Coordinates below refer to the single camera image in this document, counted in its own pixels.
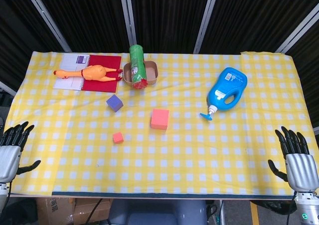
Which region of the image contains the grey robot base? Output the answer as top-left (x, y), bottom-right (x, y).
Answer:
top-left (109, 199), bottom-right (207, 225)

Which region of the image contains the orange rubber chicken toy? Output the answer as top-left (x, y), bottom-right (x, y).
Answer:
top-left (53, 64), bottom-right (124, 82)

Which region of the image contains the cardboard box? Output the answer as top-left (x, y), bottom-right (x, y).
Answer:
top-left (36, 197), bottom-right (113, 225)

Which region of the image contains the blue pump detergent bottle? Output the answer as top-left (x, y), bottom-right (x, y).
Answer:
top-left (199, 67), bottom-right (248, 122)

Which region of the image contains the large red foam cube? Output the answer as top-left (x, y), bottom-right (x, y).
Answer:
top-left (150, 108), bottom-right (170, 130)

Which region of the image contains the white metal frame post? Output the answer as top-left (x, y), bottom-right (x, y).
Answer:
top-left (21, 0), bottom-right (73, 53)
top-left (118, 0), bottom-right (137, 47)
top-left (193, 0), bottom-right (221, 54)
top-left (275, 9), bottom-right (319, 53)

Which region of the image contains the purple foam cube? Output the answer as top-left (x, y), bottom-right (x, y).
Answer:
top-left (106, 94), bottom-right (125, 113)

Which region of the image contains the green chip can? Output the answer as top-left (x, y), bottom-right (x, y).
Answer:
top-left (129, 44), bottom-right (148, 90)

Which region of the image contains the brown paper tray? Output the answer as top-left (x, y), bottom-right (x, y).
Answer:
top-left (123, 61), bottom-right (160, 86)

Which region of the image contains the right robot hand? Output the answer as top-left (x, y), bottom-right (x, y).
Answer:
top-left (268, 126), bottom-right (319, 193)

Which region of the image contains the red spiral notebook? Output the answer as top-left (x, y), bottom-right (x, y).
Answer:
top-left (53, 54), bottom-right (122, 93)

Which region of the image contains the small red foam cube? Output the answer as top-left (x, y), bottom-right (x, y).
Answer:
top-left (112, 132), bottom-right (125, 144)

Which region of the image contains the yellow checkered tablecloth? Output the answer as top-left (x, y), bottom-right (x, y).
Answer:
top-left (4, 50), bottom-right (316, 196)

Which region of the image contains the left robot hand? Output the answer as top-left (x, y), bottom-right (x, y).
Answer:
top-left (0, 121), bottom-right (42, 185)

